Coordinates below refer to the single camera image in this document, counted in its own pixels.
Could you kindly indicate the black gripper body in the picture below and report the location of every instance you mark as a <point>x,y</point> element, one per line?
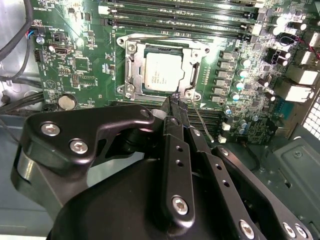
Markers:
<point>125,205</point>

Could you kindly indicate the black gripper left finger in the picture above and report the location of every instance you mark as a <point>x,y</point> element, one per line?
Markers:
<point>112,115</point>

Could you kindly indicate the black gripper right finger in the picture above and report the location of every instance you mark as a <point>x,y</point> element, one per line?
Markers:
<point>222,175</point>

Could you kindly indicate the metal socket cover frame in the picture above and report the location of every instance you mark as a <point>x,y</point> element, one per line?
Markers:
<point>134,85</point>

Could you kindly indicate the silver square CPU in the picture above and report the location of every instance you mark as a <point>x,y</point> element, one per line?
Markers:
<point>165,70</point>

